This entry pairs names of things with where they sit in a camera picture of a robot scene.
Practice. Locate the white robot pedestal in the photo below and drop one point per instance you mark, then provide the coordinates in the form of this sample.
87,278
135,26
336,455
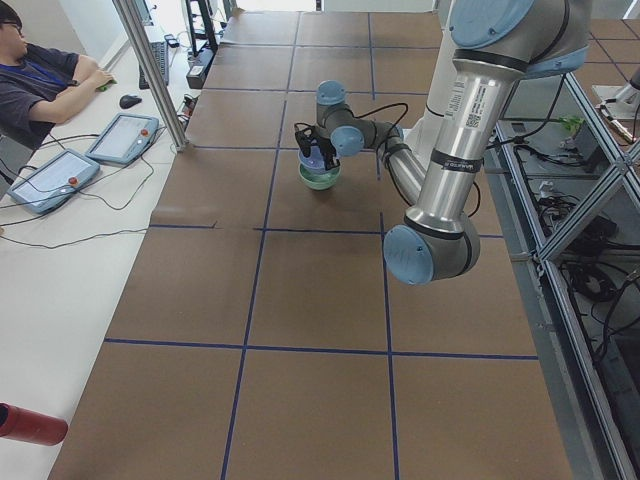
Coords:
421,137

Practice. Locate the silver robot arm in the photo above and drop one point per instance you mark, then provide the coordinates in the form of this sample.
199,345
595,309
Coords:
487,47

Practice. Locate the red cylinder bottle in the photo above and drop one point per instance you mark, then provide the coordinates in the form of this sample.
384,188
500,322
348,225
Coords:
31,427

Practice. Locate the black desktop computer box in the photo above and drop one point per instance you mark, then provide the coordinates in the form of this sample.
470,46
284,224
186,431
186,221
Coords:
199,67

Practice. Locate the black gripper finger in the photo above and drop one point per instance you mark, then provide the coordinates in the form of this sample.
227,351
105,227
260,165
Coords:
331,161

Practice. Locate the black computer mouse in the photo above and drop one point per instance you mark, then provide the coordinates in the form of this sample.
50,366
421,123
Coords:
129,100

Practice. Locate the teach pendant tablet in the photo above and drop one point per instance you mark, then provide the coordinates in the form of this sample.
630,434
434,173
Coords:
52,184
124,139

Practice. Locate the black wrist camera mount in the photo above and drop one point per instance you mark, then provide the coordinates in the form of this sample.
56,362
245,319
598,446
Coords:
306,137

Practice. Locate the green bowl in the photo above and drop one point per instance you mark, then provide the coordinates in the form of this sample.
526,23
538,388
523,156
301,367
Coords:
319,181

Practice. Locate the seated person in grey shirt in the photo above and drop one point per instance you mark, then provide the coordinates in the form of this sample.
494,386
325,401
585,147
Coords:
42,87

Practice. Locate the near teach pendant tablet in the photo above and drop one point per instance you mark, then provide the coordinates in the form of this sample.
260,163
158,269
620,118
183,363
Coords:
52,184

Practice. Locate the blue bowl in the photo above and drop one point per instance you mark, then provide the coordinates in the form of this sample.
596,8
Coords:
315,162

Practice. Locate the aluminium frame post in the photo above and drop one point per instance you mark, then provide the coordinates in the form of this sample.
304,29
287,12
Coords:
134,29

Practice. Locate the aluminium side rail frame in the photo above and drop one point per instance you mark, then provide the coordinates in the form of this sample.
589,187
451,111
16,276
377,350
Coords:
564,172

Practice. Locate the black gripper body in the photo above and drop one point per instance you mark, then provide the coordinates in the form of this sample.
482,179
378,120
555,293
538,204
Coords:
326,148

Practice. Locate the far teach pendant tablet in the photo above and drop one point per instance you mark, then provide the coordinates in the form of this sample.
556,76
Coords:
124,139

